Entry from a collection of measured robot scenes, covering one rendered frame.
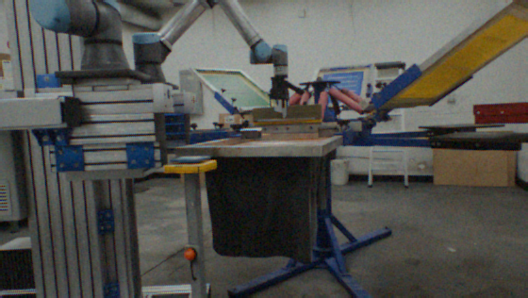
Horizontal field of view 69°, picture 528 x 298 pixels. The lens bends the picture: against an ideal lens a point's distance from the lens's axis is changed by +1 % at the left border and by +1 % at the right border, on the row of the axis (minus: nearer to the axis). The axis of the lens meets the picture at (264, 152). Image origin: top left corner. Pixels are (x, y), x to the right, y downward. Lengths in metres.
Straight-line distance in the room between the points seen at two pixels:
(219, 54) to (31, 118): 5.65
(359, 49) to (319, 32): 0.68
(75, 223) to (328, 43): 5.14
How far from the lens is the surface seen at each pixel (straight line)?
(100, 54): 1.33
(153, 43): 1.82
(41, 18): 1.29
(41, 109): 1.25
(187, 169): 1.25
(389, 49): 6.09
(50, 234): 1.67
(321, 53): 6.20
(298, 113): 1.93
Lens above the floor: 1.11
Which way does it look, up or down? 6 degrees down
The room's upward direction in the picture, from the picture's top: 3 degrees counter-clockwise
